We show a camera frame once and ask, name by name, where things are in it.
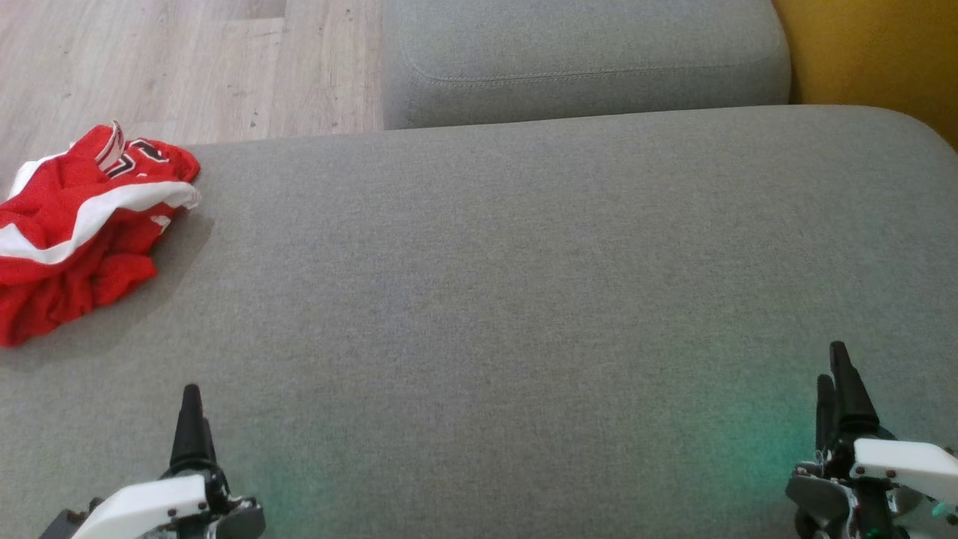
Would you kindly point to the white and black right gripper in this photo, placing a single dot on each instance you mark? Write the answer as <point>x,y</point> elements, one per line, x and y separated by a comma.
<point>898,464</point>

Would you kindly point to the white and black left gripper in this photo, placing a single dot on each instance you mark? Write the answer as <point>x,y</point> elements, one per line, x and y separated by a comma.
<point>150,505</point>

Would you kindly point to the red shorts with white stripe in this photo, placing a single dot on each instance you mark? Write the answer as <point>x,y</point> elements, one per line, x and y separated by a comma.
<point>60,299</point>

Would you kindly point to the red basketball jersey with print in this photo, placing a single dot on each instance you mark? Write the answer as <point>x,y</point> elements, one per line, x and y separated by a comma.
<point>153,161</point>

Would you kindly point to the large grey sofa chaise cushion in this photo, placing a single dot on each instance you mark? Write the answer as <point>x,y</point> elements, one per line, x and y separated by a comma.
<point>524,337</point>

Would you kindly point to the large yellow sofa back cushion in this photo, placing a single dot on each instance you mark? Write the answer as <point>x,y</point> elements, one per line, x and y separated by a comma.
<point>876,60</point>

